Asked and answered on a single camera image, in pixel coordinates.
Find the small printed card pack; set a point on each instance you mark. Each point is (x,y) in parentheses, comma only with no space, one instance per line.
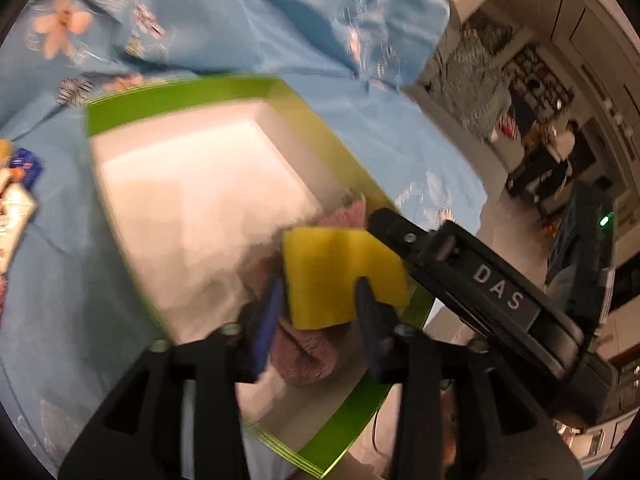
(20,170)

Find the yellow sponge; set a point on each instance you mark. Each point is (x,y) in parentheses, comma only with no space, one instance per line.
(322,267)

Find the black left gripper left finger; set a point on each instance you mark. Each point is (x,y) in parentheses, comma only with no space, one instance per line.
(137,430)

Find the light blue floral cloth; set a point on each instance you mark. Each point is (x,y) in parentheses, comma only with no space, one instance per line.
(74,318)

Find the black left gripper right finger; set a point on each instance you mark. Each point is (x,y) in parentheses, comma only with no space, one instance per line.
(461,415)

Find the green cardboard box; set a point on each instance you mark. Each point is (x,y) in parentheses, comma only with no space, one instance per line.
(201,177)

